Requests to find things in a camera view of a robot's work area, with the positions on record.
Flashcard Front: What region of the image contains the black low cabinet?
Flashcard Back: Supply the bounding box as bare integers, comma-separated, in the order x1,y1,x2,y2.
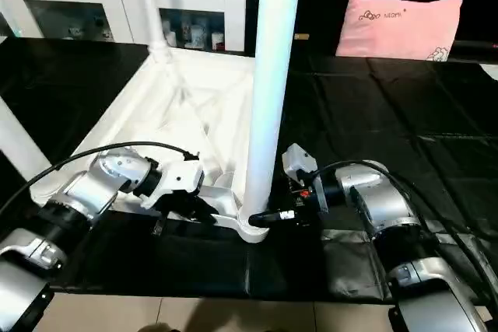
453,40,498,63

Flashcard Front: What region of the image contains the black left wrist camera cable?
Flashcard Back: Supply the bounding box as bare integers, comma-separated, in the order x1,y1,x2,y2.
0,142,200,216

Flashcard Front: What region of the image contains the dark left robot foot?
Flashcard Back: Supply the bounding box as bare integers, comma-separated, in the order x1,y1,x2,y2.
142,322,176,332

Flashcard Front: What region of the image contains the white plastic table top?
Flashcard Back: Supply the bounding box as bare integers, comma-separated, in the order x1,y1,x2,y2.
29,47,272,246

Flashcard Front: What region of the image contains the black work mat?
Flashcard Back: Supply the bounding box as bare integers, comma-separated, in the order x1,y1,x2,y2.
0,36,498,304

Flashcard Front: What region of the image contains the pink pillow with print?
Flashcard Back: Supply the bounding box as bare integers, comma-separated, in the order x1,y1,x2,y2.
335,0,464,61

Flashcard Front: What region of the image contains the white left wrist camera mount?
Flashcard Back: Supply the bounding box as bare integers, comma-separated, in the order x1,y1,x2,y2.
139,159,205,211

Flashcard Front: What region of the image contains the white plastic table leg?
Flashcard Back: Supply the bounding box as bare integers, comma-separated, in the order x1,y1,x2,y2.
135,0,172,64
0,96,54,172
241,0,305,228

